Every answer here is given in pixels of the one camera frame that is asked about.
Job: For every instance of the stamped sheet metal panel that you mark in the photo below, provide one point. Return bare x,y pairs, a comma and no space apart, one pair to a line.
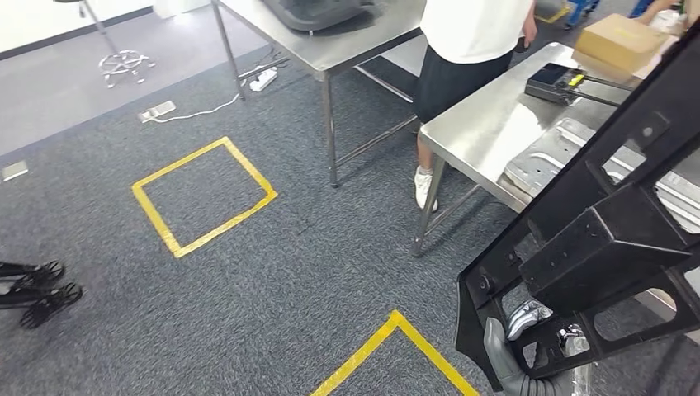
552,153

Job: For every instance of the white power strip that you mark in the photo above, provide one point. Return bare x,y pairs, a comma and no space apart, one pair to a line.
263,79

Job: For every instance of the person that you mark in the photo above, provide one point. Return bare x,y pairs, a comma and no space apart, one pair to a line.
653,11
470,27

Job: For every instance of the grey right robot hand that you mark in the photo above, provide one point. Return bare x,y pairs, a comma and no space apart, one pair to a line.
498,361

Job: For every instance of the black device with yellow label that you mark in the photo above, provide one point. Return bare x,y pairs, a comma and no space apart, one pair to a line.
547,82

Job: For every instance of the stainless steel workbench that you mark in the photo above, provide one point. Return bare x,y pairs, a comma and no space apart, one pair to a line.
481,125

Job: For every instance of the humanoid robot with black legs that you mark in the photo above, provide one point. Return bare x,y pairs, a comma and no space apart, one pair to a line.
16,269

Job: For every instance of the white floor socket box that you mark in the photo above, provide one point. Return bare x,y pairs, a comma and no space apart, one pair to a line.
158,111

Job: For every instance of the cardboard box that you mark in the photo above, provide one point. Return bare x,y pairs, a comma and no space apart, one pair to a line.
618,41

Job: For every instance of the stainless steel table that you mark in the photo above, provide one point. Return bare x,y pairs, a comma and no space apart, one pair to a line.
328,49

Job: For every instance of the dark plastic car part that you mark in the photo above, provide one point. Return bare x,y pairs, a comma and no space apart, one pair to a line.
317,13

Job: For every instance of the grey floor socket plate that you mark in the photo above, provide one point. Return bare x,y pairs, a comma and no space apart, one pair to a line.
14,171

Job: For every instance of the long black plastic car part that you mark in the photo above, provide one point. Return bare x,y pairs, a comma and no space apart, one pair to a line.
601,246

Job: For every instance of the chrome base stool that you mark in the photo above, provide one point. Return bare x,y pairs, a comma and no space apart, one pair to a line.
123,61

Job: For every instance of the blue steel shelf rack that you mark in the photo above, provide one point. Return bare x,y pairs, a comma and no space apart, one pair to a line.
582,11

